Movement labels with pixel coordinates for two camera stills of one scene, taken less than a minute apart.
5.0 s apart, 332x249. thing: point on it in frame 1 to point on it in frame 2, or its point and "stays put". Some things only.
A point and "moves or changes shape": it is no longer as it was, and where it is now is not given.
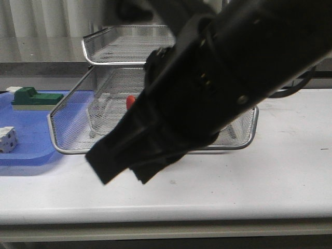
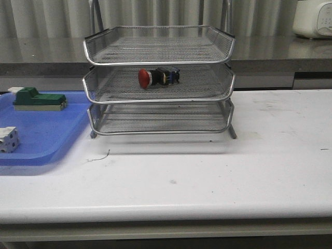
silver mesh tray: (130, 44) stays put
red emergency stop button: (130, 100) moves or changes shape
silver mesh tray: (76, 123) moves or changes shape
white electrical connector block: (8, 139) stays put
